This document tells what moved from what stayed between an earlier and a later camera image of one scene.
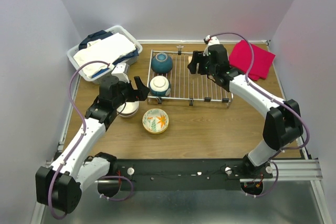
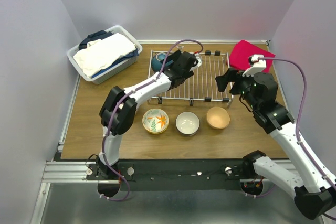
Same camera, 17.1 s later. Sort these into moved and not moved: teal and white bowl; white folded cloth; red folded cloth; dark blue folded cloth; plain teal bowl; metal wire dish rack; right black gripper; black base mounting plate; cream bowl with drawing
Moved: teal and white bowl; right black gripper; cream bowl with drawing
Not moved: dark blue folded cloth; black base mounting plate; metal wire dish rack; white folded cloth; red folded cloth; plain teal bowl
